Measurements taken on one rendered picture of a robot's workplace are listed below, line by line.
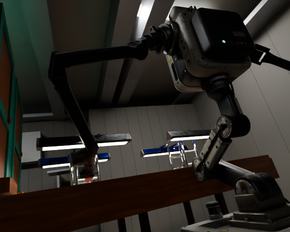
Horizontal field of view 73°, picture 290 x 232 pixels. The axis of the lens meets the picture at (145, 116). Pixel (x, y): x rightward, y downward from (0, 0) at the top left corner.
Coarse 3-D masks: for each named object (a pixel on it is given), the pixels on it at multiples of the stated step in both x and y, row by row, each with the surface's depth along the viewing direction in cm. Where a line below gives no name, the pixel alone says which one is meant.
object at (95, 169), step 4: (84, 164) 104; (92, 164) 104; (80, 168) 107; (84, 168) 105; (88, 168) 104; (92, 168) 105; (96, 168) 110; (80, 172) 105; (84, 172) 105; (88, 172) 105; (92, 172) 106; (96, 172) 107; (80, 176) 103
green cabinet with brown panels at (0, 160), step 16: (0, 16) 106; (0, 32) 104; (0, 48) 104; (0, 64) 111; (0, 80) 110; (16, 80) 169; (0, 96) 110; (16, 96) 165; (0, 112) 106; (16, 112) 164; (0, 128) 110; (16, 128) 174; (0, 144) 109; (16, 144) 163; (0, 160) 109; (16, 160) 173; (0, 176) 109; (16, 176) 173
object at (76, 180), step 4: (76, 136) 132; (96, 156) 149; (96, 160) 148; (96, 164) 146; (76, 168) 140; (76, 172) 138; (76, 176) 137; (96, 176) 144; (76, 180) 136; (80, 180) 137; (84, 180) 139; (100, 180) 144; (76, 184) 135
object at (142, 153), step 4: (156, 148) 221; (164, 148) 225; (172, 148) 228; (176, 148) 230; (184, 148) 234; (188, 148) 237; (140, 152) 213; (144, 152) 210; (148, 152) 211; (152, 152) 213; (156, 152) 215; (160, 152) 217; (164, 152) 219; (140, 156) 213
